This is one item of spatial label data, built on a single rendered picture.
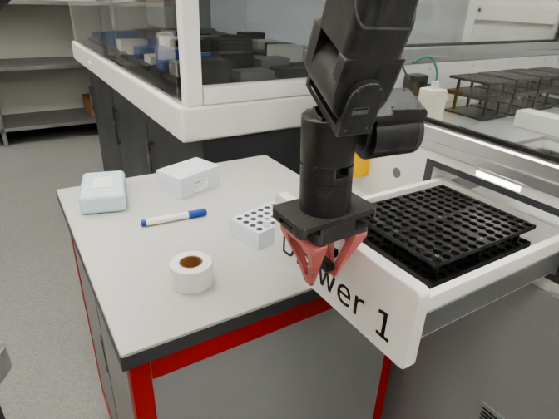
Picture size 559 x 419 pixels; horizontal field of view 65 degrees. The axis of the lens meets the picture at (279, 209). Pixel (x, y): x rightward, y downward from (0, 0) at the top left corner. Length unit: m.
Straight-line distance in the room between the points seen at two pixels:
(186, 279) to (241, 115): 0.75
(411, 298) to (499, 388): 0.49
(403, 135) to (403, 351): 0.24
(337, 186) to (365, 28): 0.17
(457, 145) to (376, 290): 0.38
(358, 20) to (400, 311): 0.31
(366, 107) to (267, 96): 1.01
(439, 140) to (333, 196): 0.44
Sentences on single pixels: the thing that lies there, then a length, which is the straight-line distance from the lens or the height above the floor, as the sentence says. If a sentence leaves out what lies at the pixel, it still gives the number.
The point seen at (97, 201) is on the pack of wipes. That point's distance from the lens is 1.01.
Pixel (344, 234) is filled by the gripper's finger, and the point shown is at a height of 0.97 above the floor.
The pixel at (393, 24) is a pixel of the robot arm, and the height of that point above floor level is 1.18.
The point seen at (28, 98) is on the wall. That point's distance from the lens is 4.69.
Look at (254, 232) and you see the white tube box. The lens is 0.83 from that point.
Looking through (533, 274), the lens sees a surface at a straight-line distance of 0.73.
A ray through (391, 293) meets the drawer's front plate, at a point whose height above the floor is 0.90.
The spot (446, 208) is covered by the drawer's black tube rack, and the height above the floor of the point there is 0.90.
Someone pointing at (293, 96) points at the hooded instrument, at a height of 0.91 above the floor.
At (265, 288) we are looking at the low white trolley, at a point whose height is 0.76.
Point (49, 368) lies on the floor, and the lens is 1.81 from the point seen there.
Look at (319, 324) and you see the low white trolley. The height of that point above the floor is 0.66.
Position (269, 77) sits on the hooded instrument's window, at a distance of 1.41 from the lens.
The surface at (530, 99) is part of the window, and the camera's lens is 0.78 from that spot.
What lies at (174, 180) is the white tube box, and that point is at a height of 0.80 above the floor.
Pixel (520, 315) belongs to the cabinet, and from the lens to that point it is 0.86.
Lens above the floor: 1.20
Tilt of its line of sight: 26 degrees down
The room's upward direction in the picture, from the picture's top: 2 degrees clockwise
